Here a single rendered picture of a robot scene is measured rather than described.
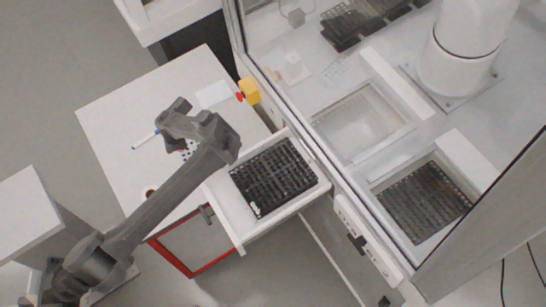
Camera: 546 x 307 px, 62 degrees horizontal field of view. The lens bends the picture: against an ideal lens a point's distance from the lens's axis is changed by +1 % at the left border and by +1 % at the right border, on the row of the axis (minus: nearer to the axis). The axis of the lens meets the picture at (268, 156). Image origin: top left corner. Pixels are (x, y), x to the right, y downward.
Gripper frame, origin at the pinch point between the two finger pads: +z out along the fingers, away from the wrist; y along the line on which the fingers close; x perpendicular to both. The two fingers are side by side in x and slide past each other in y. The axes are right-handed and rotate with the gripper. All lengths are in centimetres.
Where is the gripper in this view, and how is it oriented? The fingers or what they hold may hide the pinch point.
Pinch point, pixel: (180, 148)
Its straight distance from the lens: 159.0
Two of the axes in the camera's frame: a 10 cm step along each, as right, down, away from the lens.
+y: -2.8, -8.6, 4.3
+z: 0.9, 4.3, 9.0
